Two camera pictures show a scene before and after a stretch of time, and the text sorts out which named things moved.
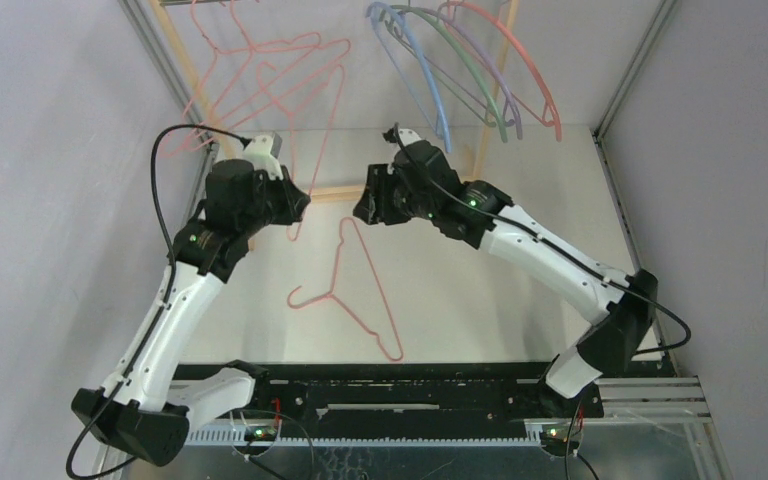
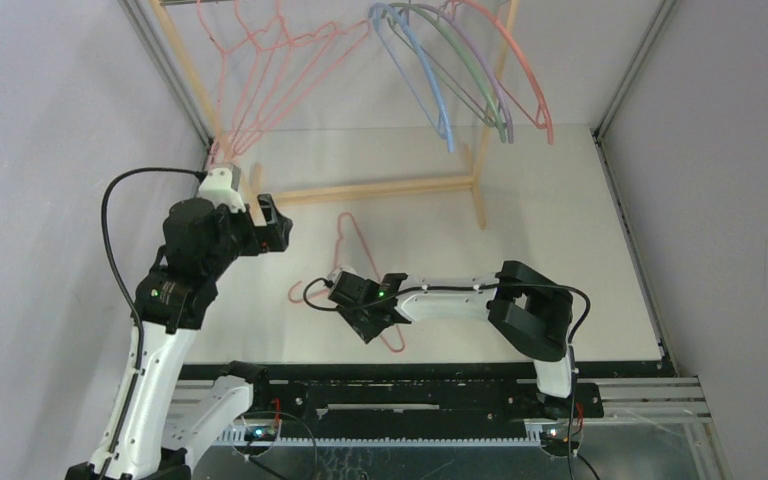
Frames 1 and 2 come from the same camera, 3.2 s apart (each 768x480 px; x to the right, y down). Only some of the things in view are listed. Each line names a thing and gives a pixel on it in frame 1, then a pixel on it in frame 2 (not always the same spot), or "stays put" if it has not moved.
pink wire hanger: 292,116 -> 291,41
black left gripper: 294,199 -> 274,236
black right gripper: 374,198 -> 371,318
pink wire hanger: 313,41 -> 220,76
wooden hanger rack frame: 489,112 stays put
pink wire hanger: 312,40 -> 333,29
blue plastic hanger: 401,70 stays put
